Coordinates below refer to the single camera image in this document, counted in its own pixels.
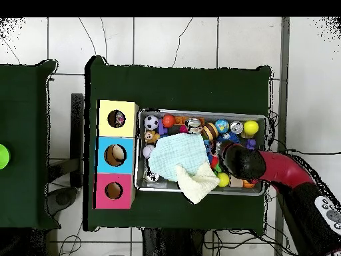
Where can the wooden box with three holes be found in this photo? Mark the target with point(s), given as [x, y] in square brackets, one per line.
[106, 160]

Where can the cream muslin cloth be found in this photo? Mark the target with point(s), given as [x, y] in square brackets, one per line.
[197, 184]

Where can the orange ball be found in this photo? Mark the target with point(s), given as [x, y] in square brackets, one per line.
[168, 120]

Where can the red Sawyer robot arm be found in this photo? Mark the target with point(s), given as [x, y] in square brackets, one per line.
[282, 168]

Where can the toy hamburger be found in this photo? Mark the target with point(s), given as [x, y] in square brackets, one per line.
[210, 131]

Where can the dark green tablecloth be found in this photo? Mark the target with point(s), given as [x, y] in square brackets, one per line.
[24, 88]
[186, 88]

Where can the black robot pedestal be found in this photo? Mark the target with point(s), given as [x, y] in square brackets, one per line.
[173, 242]

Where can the dark blue spiky ball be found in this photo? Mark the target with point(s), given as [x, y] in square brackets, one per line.
[231, 137]

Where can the green plastic cup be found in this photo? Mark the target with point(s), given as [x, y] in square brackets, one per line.
[4, 156]

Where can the light blue muslin cloth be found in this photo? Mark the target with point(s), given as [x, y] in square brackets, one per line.
[178, 152]

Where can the shallow metal mesh bin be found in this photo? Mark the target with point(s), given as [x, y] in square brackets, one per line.
[207, 113]

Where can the crushed silver can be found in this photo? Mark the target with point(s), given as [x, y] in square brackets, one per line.
[193, 125]

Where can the globe print ball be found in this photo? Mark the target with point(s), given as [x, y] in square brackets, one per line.
[222, 126]

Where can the yellow ball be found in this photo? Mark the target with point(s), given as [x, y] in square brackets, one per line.
[251, 127]

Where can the black and white soccer ball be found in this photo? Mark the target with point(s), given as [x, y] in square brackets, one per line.
[151, 122]

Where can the colourful paper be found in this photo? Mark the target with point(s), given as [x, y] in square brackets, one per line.
[120, 118]

